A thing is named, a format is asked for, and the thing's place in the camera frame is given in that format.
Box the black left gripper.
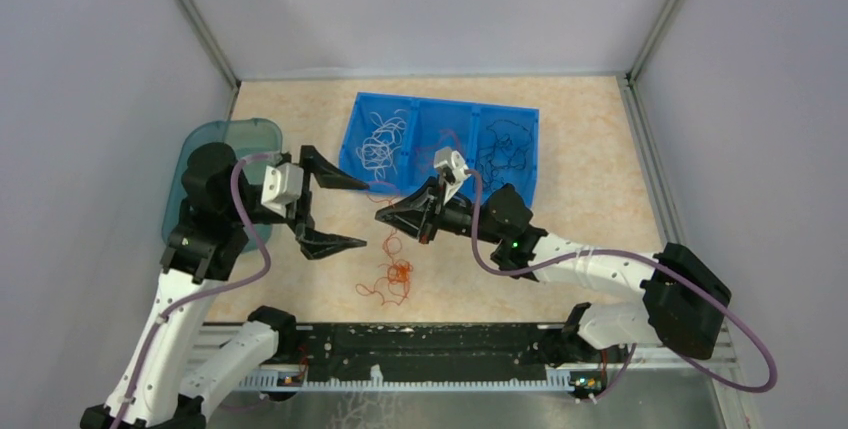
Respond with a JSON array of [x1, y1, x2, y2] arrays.
[[227, 145, 370, 257]]

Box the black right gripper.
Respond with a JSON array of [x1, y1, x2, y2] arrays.
[[376, 174, 504, 245]]

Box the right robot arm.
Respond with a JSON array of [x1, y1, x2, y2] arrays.
[[375, 178, 732, 361]]

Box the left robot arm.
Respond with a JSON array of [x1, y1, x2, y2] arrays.
[[80, 142, 365, 428]]

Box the blue plastic compartment bin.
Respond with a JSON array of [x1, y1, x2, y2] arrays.
[[339, 92, 540, 205]]

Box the teal plastic basin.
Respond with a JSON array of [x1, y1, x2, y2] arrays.
[[162, 118, 284, 255]]

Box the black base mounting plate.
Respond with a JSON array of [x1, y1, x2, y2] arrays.
[[270, 323, 602, 383]]

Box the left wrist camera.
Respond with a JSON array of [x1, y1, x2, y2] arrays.
[[260, 162, 305, 216]]

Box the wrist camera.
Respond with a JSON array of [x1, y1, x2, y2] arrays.
[[260, 162, 305, 216], [433, 146, 468, 203]]

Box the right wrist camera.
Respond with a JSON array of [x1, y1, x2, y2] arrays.
[[433, 146, 468, 203]]

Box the orange cables in bin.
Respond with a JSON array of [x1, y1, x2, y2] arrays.
[[415, 126, 468, 179]]

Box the white cables in bin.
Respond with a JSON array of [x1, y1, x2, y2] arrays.
[[355, 109, 409, 183]]

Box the black cables in bin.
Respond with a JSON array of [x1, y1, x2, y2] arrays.
[[476, 117, 535, 195]]

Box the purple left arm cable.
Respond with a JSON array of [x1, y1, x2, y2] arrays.
[[109, 152, 274, 429]]

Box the white slotted cable duct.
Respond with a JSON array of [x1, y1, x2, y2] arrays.
[[238, 366, 578, 393]]

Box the aluminium frame rail right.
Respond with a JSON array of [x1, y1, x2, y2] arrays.
[[616, 0, 686, 244]]

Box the aluminium frame rail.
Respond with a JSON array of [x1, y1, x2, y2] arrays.
[[616, 0, 686, 244], [175, 0, 241, 93]]

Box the aluminium frame rail left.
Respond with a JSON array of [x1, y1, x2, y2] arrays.
[[175, 0, 241, 93]]

